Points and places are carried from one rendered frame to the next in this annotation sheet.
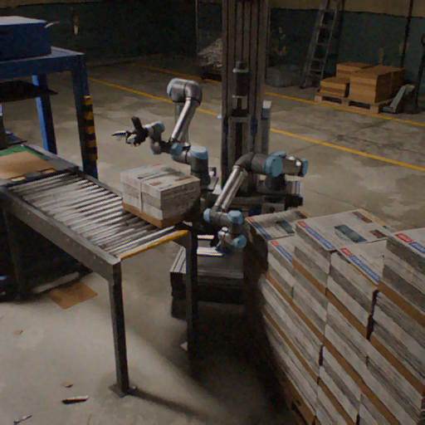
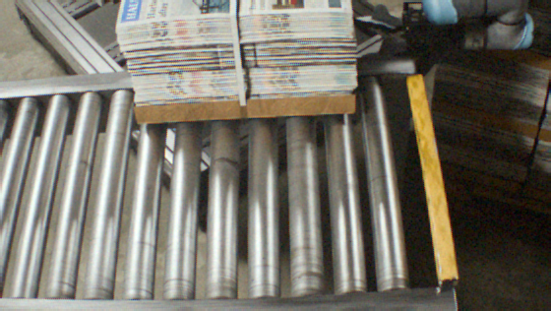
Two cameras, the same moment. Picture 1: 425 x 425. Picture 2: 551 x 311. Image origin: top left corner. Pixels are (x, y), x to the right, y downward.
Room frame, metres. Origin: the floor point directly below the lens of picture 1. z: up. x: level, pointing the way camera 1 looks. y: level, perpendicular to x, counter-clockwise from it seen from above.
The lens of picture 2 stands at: (2.02, 1.02, 1.80)
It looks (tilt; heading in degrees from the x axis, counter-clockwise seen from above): 49 degrees down; 316
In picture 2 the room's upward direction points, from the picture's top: 6 degrees counter-clockwise
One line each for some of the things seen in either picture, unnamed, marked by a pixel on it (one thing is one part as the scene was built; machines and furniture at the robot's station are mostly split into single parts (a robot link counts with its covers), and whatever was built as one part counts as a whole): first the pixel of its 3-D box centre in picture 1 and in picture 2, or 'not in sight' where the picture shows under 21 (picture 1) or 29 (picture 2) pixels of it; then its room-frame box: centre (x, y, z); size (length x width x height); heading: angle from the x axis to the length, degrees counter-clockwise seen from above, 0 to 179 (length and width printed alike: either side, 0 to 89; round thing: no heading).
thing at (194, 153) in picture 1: (198, 158); not in sight; (3.26, 0.09, 0.98); 0.13 x 0.12 x 0.14; 55
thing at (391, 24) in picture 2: not in sight; (380, 15); (2.71, 0.01, 0.79); 0.09 x 0.03 x 0.06; 16
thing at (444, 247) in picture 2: (154, 244); (432, 170); (2.40, 0.29, 0.81); 0.43 x 0.03 x 0.02; 133
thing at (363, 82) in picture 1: (360, 85); not in sight; (8.86, -2.44, 0.28); 1.20 x 0.83 x 0.57; 43
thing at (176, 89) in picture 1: (182, 123); not in sight; (3.33, 0.19, 1.19); 0.15 x 0.12 x 0.55; 55
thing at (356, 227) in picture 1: (346, 228); not in sight; (2.08, -0.59, 1.06); 0.37 x 0.29 x 0.01; 111
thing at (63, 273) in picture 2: (95, 213); (75, 194); (2.85, 0.69, 0.77); 0.47 x 0.05 x 0.05; 133
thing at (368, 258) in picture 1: (397, 258); not in sight; (1.81, -0.72, 1.06); 0.37 x 0.28 x 0.01; 109
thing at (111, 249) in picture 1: (140, 240); (343, 183); (2.51, 0.38, 0.77); 0.47 x 0.05 x 0.05; 133
